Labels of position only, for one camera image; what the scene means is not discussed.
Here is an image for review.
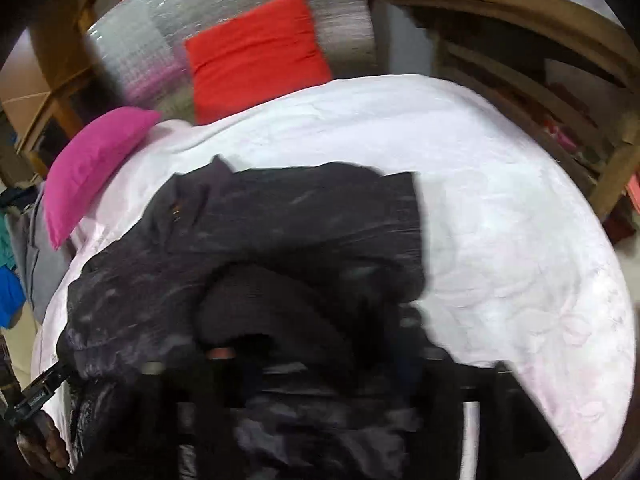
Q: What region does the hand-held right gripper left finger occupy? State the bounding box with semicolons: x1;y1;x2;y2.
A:
142;347;241;480

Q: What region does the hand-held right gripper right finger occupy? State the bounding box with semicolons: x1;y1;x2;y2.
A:
422;345;581;480

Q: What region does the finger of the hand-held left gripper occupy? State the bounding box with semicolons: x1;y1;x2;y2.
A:
17;360;77;411

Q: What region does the black jacket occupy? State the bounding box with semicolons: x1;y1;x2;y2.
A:
56;154;501;480

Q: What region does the person's left hand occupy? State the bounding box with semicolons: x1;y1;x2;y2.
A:
15;410;73;480

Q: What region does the blue garment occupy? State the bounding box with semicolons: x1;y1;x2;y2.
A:
0;265;26;331

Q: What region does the grey garment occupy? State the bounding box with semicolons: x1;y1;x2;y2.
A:
5;185;76;326

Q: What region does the teal garment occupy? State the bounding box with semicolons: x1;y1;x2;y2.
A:
0;210;21;271

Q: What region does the white bed blanket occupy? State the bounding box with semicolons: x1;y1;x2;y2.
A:
30;74;636;480

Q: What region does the pink pillow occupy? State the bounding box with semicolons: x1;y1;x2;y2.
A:
42;106;162;251

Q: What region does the wooden table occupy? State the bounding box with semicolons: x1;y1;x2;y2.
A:
15;0;131;156

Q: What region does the red pillow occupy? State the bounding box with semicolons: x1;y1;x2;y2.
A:
184;0;333;126

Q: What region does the silver quilted headboard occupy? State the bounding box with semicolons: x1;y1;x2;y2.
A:
85;0;381;126

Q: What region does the wooden shelf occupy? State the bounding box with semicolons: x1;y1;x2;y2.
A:
375;0;640;241

